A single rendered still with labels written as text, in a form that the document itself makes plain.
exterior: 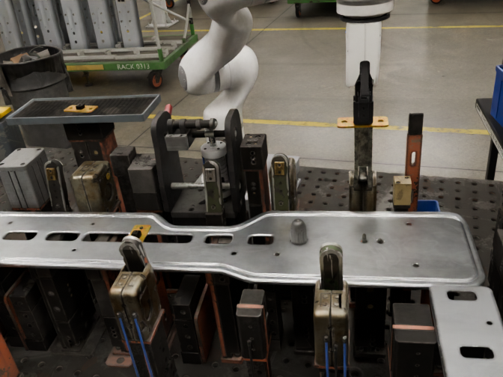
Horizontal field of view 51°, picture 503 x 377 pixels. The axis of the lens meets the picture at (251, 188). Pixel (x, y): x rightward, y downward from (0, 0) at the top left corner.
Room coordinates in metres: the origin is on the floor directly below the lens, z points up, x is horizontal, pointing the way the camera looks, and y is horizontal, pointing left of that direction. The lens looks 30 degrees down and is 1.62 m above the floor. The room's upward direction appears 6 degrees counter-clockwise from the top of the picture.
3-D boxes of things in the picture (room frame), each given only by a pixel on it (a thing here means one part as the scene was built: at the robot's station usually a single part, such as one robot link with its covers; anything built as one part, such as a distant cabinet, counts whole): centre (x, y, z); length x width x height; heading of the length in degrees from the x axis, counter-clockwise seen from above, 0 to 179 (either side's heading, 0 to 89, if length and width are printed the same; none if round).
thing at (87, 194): (1.10, 0.37, 0.89); 0.13 x 0.11 x 0.38; 168
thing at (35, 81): (3.80, 1.50, 0.36); 0.54 x 0.50 x 0.73; 158
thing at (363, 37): (0.81, -0.20, 1.38); 0.10 x 0.07 x 0.11; 168
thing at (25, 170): (1.14, 0.54, 0.90); 0.13 x 0.10 x 0.41; 168
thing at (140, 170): (1.11, 0.24, 0.89); 0.13 x 0.11 x 0.38; 168
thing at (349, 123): (0.81, -0.20, 1.26); 0.08 x 0.04 x 0.01; 78
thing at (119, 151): (1.14, 0.30, 0.90); 0.05 x 0.05 x 0.40; 78
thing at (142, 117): (1.29, 0.40, 1.16); 0.37 x 0.14 x 0.02; 78
